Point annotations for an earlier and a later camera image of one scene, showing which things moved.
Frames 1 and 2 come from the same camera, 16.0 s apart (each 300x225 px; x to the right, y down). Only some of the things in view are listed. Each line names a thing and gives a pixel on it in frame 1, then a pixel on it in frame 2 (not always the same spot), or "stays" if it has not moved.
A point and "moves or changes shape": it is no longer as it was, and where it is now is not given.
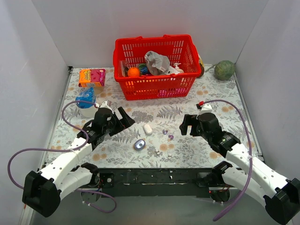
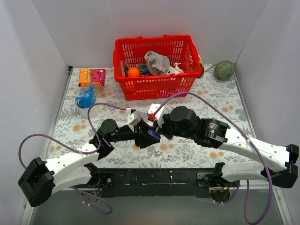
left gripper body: (116, 122) → (137, 136)
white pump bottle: (179, 70) stays
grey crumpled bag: (157, 64) stays
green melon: (224, 70) stays
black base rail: (152, 182) stays
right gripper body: (193, 126) → (163, 126)
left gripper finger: (126, 120) → (143, 126)
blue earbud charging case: (139, 144) moves or changes shape
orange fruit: (133, 72) stays
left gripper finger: (120, 125) → (143, 140)
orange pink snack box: (88, 78) stays
